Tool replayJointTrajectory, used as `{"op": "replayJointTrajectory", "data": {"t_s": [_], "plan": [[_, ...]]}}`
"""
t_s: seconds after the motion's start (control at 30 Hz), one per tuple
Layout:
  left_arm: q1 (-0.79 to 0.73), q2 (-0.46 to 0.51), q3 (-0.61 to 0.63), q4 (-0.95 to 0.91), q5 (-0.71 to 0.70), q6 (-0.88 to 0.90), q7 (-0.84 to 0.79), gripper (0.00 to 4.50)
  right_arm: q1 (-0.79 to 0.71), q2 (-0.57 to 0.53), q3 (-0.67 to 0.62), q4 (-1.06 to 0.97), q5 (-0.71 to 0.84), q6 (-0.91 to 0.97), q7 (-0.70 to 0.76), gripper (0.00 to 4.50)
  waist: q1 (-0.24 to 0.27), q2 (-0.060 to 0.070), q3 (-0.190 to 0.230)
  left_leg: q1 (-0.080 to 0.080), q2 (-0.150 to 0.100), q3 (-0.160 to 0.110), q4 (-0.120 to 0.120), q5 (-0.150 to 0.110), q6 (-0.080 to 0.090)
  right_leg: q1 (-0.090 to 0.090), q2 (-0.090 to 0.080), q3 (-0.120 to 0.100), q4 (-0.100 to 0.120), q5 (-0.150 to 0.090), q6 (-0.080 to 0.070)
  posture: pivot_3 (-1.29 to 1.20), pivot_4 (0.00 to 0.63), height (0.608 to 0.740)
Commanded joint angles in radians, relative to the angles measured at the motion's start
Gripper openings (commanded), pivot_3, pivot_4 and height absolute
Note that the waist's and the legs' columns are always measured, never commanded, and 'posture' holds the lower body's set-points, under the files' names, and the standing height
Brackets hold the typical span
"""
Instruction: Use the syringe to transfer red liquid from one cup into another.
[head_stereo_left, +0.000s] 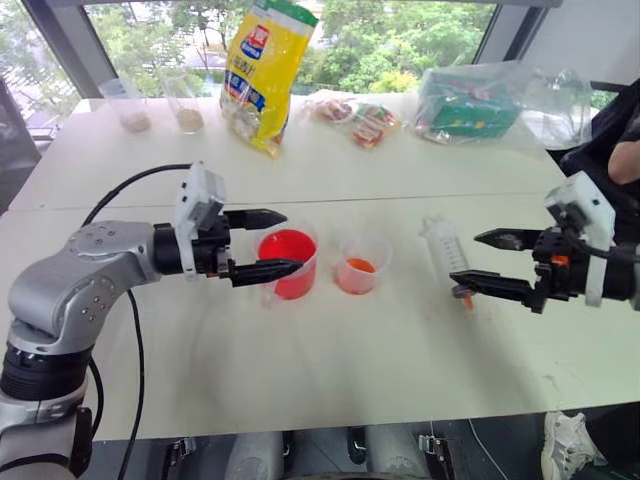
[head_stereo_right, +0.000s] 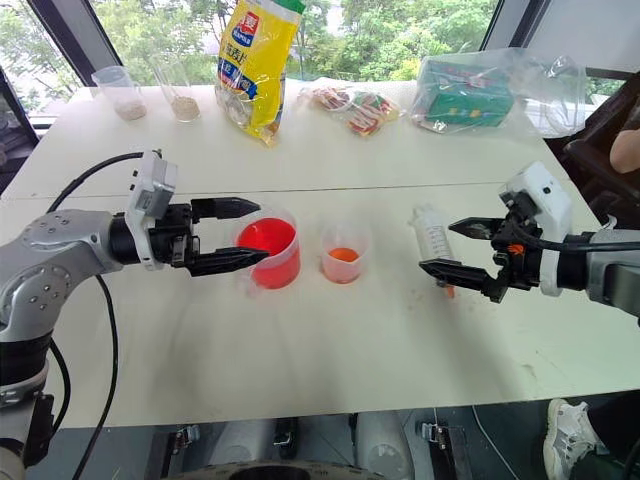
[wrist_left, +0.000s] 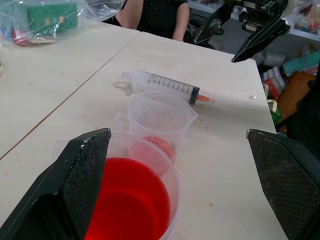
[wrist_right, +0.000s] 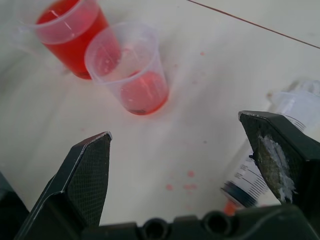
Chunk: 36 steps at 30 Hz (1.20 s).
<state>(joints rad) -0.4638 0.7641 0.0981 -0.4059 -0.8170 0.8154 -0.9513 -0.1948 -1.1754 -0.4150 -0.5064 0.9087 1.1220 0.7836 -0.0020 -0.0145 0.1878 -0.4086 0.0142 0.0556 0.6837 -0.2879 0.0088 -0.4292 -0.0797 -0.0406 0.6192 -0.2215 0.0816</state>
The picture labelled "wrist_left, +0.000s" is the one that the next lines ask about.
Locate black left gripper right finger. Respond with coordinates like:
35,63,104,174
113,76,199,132
245,128,320,240

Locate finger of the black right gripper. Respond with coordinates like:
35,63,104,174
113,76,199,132
193,3,235,44
231,15,291,64

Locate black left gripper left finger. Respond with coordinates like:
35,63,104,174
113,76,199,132
0,128,112,240

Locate beaker of red liquid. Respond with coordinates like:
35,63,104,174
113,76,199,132
53,133,182,240

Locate large clear plastic syringe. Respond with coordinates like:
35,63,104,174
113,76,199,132
121,68,216,106

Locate small clear plastic measuring cup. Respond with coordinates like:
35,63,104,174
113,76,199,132
113,90,200,165

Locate red and white books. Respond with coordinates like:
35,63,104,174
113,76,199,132
261,65,289,100

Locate teal cardboard box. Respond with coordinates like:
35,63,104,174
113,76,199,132
281,49,320,77

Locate person in black shirt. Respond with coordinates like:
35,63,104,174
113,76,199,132
114,0,191,41

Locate brown cardboard piece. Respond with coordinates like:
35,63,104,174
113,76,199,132
276,70,318,126

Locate black bulky object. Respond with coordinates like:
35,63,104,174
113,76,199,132
284,49,320,157

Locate clear plastic bag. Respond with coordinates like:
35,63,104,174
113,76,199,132
0,0,120,49

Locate red packet in bag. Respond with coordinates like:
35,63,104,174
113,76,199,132
11,27,34,47

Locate green cardboard box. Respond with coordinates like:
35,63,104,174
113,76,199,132
26,2,79,35

